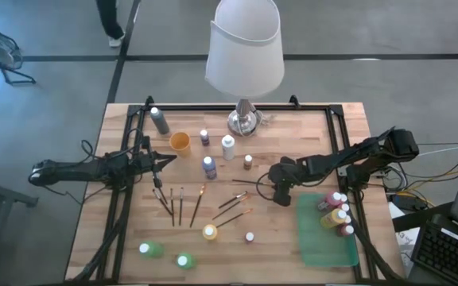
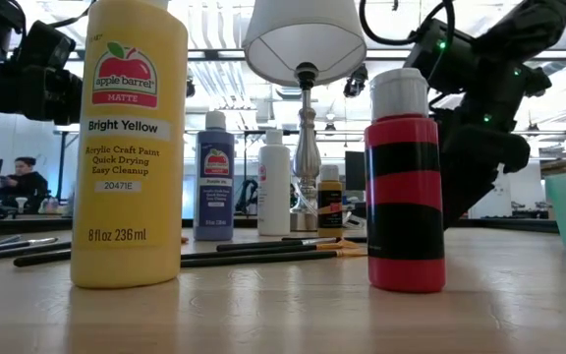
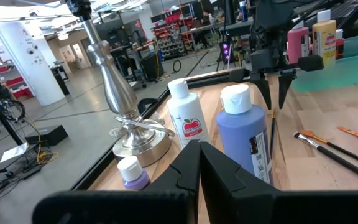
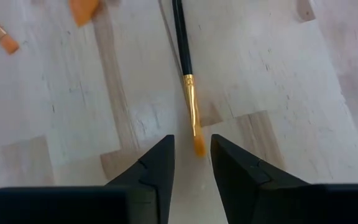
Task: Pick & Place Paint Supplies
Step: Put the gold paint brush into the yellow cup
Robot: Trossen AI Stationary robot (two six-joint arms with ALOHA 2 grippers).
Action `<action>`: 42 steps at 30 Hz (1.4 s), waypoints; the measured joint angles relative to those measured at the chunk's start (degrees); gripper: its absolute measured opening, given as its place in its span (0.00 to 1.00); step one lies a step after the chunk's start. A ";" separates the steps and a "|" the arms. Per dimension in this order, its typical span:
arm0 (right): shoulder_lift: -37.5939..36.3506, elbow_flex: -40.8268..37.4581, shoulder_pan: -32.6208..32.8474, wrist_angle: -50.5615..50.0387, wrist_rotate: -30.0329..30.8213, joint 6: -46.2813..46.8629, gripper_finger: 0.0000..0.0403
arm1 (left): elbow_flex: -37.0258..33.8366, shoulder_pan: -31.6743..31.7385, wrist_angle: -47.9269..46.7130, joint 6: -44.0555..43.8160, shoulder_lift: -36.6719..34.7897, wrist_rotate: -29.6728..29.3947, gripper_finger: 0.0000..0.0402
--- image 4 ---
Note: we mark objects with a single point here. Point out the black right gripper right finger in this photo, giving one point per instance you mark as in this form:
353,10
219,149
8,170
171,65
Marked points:
244,186

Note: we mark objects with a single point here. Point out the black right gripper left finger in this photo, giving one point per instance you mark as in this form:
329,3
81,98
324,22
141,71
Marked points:
154,186

